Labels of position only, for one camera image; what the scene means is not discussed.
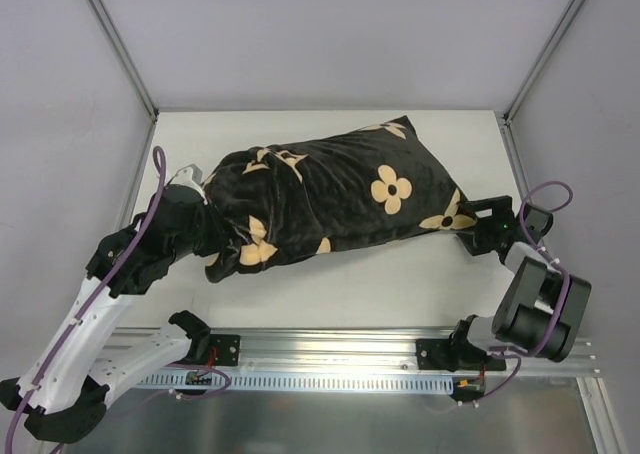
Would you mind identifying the right aluminium frame post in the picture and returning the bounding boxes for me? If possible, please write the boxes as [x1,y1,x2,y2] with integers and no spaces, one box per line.
[502,0,588,126]

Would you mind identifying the aluminium frame post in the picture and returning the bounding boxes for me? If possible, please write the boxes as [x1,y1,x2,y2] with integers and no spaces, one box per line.
[502,0,588,126]
[85,0,159,122]

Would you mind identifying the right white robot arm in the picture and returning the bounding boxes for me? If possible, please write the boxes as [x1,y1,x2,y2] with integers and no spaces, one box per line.
[448,196,592,369]

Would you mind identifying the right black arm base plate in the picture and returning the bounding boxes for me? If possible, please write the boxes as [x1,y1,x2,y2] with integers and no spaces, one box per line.
[415,338,506,372]

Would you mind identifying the slotted cable duct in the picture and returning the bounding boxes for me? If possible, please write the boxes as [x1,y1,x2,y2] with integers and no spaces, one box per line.
[137,369,454,395]

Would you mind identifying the black pillowcase with beige flowers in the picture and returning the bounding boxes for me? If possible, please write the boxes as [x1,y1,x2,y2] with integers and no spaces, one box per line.
[203,116,477,283]

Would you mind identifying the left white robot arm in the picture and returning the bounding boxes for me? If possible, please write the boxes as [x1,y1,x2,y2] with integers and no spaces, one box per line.
[1,184,240,452]

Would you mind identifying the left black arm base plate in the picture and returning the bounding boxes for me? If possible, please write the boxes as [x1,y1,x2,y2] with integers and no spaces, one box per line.
[198,334,241,367]

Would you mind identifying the left aluminium frame post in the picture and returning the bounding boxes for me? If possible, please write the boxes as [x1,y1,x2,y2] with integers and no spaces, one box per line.
[85,0,159,122]

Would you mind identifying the aluminium mounting rail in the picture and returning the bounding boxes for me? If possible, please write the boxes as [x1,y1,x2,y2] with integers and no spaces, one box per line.
[96,327,603,377]

